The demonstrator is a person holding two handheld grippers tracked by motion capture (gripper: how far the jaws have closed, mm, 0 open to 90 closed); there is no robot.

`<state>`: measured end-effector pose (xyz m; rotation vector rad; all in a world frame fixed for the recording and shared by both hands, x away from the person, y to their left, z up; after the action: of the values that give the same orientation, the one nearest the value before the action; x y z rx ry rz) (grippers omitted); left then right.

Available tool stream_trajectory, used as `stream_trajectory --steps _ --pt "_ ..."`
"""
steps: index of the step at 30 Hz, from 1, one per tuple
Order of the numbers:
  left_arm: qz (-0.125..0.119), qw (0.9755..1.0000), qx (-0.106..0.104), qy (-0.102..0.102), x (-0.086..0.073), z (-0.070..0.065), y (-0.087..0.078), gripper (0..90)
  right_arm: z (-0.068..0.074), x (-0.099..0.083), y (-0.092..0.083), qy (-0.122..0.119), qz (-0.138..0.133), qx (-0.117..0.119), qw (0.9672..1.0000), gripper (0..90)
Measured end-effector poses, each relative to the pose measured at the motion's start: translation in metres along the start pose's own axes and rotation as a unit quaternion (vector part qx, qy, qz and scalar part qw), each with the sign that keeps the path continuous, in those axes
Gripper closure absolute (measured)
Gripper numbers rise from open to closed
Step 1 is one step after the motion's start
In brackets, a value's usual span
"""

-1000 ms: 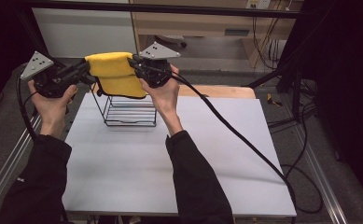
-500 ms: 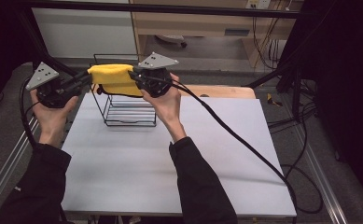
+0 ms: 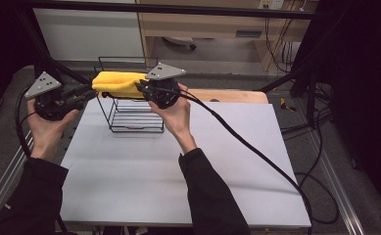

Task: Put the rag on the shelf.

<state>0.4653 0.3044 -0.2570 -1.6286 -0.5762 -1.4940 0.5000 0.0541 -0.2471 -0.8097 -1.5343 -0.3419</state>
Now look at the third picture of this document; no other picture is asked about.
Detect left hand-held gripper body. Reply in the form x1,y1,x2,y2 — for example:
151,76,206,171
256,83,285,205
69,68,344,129
24,70,81,121

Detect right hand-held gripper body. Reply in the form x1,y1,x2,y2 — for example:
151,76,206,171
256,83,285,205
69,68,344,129
144,62,187,110

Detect black wire rack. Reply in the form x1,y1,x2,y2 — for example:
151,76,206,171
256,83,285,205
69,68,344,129
93,56,167,134

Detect yellow towel with black trim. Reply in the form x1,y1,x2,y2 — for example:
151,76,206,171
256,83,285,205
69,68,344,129
91,70,151,100

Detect person's left hand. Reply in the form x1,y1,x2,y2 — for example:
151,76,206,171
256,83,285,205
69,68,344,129
25,98,80,162

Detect person's right hand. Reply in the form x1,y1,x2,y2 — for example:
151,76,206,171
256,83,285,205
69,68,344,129
147,82,198,155

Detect office chair base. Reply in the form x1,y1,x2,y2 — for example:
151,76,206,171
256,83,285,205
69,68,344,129
162,35,198,52

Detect white cabinet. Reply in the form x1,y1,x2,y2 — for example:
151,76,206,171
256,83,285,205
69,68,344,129
32,8,146,63

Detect wooden table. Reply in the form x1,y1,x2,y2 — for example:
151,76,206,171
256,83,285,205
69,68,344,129
96,88,269,105

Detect light wooden desk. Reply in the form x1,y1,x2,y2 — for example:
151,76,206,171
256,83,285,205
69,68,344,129
135,0,319,71

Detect yellow black striped tape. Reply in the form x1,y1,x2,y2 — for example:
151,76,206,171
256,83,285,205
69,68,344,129
279,97,297,113

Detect black curtain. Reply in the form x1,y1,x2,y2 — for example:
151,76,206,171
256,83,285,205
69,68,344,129
309,0,381,213

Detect black metal frame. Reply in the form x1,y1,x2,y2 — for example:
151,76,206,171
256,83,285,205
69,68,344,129
13,0,334,128

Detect aluminium rail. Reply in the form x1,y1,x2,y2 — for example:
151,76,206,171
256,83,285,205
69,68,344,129
309,130,366,235
0,130,35,224

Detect white wall socket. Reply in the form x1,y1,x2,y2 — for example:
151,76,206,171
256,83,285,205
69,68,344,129
258,0,285,10

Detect black floor cables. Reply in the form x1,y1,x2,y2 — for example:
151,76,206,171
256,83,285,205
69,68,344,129
280,107,341,226

